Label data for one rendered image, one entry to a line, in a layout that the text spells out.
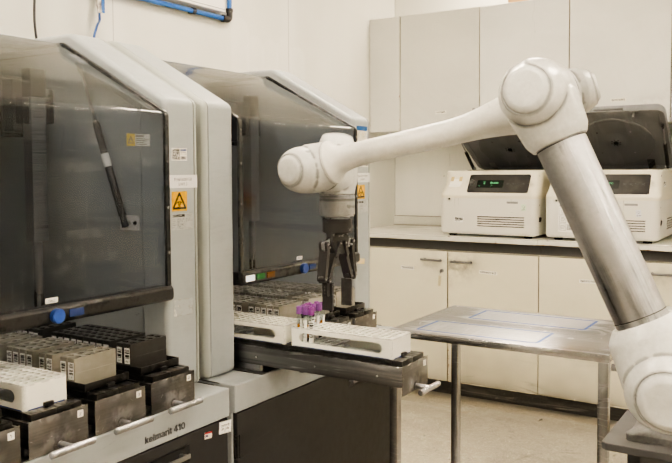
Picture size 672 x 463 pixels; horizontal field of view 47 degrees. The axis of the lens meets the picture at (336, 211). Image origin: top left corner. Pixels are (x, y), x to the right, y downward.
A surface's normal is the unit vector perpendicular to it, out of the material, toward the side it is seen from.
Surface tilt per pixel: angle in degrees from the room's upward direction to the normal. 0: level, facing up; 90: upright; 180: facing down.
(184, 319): 90
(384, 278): 90
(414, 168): 90
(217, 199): 90
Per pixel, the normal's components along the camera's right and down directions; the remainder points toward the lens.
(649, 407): -0.36, 0.12
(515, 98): -0.45, -0.10
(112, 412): 0.85, 0.02
